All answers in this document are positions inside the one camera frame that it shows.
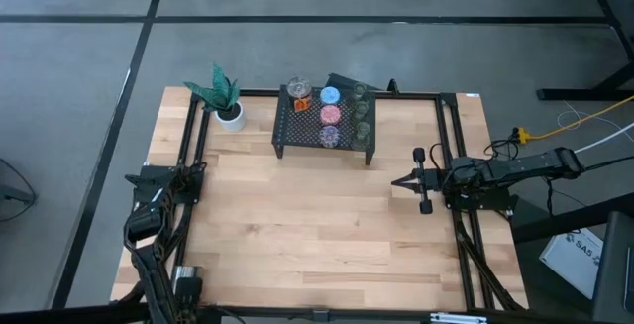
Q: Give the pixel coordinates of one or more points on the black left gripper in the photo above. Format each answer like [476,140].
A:
[189,296]

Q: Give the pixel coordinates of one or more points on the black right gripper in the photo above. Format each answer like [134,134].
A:
[431,180]

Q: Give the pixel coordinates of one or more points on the dark floral candle tin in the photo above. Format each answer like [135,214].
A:
[330,136]

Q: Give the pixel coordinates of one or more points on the pink patterned candle tin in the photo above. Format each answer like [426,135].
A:
[330,115]

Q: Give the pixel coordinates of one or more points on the blue patterned candle tin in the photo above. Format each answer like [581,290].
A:
[329,95]

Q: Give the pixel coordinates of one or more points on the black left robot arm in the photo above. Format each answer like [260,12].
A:
[143,225]

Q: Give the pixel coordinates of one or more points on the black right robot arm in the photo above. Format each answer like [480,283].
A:
[520,165]

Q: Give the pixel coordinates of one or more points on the small white sticker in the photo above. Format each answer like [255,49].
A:
[473,95]

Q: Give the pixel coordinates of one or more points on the black mesh metal rack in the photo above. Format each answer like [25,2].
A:
[307,131]

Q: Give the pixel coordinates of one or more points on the black rig crossbar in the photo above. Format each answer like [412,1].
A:
[74,314]

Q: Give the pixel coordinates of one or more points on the black wedge plate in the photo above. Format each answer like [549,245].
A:
[347,80]

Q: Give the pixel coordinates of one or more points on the white cardboard box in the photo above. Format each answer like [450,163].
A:
[574,259]

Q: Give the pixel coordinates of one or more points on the dark grey floor bar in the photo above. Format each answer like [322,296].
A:
[12,194]

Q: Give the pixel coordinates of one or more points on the snake plant in white pot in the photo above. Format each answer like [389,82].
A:
[220,93]

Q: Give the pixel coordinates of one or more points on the dark grey case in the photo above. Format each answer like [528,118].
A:
[616,274]

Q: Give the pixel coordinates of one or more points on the black aluminium table frame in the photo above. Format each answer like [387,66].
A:
[411,95]

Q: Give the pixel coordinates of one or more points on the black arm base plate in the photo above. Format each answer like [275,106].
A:
[495,202]

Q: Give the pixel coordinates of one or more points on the silver metal bracket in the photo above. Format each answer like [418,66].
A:
[458,319]

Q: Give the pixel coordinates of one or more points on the black desk leg frame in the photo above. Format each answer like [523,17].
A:
[584,93]

